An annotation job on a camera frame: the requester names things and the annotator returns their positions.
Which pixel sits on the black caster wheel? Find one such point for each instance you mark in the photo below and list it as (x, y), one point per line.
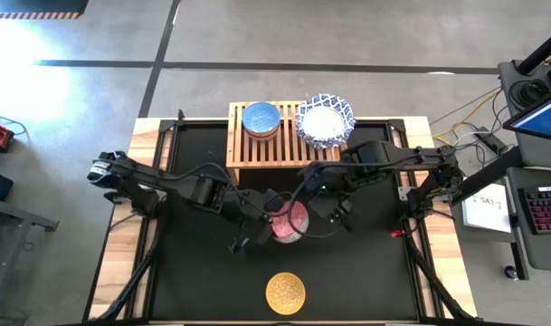
(510, 272)

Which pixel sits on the yellow and navy ceramic bowl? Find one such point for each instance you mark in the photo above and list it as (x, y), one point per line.
(285, 293)

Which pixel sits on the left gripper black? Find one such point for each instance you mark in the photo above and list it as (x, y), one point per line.
(257, 222)

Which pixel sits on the blue lit monitor screen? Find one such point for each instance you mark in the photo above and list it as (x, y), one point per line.
(542, 118)

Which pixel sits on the black power strip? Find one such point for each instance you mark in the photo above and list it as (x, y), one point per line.
(487, 139)

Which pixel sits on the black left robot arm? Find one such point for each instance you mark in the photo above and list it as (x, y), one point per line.
(166, 181)

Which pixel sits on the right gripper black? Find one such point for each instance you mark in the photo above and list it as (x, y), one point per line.
(327, 194)

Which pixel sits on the small red clip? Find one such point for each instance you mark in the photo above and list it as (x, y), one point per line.
(396, 233)

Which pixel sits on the wooden slatted shelf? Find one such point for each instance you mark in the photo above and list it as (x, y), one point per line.
(286, 145)

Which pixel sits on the hazard striped black mat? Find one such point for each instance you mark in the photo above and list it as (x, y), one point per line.
(31, 5)

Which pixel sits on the black pole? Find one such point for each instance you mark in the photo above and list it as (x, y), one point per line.
(544, 52)

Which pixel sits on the black table mat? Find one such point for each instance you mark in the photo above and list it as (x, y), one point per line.
(347, 271)

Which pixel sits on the blue ceramic bowl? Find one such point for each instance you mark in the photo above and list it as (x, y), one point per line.
(261, 118)

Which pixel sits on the backlit black keyboard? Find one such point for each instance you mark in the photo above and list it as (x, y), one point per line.
(546, 210)

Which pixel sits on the grey side desk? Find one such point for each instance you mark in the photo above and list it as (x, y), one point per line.
(12, 217)

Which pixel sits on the black aluminium rig frame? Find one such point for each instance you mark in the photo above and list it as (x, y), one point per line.
(161, 149)

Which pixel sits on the grey equipment cart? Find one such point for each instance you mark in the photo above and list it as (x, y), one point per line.
(546, 253)

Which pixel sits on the red floral ceramic bowl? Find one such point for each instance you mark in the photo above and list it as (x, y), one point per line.
(291, 222)

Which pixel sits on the white paper sign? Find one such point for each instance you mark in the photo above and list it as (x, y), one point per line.
(487, 208)

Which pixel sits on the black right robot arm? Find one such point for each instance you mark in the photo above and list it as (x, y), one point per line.
(392, 156)

